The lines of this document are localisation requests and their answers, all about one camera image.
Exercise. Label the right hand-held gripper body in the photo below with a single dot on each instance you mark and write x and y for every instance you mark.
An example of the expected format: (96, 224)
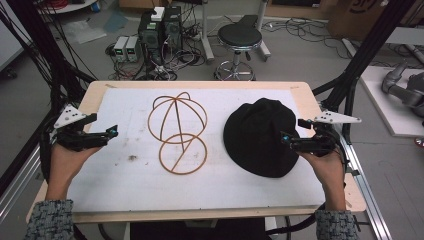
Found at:
(325, 140)

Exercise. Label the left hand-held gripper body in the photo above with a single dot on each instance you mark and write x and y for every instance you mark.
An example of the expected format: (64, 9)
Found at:
(68, 117)

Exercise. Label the black hat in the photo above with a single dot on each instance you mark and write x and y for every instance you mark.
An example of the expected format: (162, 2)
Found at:
(256, 140)

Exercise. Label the person's right hand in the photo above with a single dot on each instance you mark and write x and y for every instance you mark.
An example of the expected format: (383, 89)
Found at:
(331, 170)

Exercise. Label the person's left hand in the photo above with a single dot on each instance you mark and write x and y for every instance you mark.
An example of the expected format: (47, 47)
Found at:
(63, 166)

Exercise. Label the white table mat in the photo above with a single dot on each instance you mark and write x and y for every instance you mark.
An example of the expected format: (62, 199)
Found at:
(133, 186)

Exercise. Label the white floor platform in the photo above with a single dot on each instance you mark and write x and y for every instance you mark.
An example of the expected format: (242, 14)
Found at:
(383, 110)

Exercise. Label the grey bench power supply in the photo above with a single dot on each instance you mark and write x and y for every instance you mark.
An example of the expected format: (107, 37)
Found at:
(120, 48)
(132, 48)

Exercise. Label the clear plastic sheet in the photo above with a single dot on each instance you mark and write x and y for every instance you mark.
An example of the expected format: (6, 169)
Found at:
(83, 31)

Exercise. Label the grey desk leg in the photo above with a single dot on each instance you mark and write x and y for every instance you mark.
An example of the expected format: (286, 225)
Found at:
(207, 33)
(263, 33)

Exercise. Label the black computer tower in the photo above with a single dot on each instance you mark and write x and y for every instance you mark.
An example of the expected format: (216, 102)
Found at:
(172, 30)
(150, 36)

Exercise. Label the black round stool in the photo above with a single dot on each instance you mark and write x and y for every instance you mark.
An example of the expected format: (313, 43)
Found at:
(239, 36)

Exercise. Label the blue tape roll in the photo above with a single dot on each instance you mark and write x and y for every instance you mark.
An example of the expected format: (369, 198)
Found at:
(95, 6)

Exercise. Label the brown cardboard box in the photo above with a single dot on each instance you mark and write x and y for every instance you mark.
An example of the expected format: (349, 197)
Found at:
(360, 16)

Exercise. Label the small white box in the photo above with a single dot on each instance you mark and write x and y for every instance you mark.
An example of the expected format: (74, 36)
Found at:
(157, 14)

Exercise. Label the person's dark lap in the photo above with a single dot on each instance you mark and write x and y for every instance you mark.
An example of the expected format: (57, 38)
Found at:
(196, 230)

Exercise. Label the aluminium rail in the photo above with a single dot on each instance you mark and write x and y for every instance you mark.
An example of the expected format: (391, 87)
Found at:
(365, 193)
(20, 186)

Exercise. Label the black metal frame stand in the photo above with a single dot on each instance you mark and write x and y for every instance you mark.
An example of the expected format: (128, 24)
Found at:
(373, 43)
(40, 40)

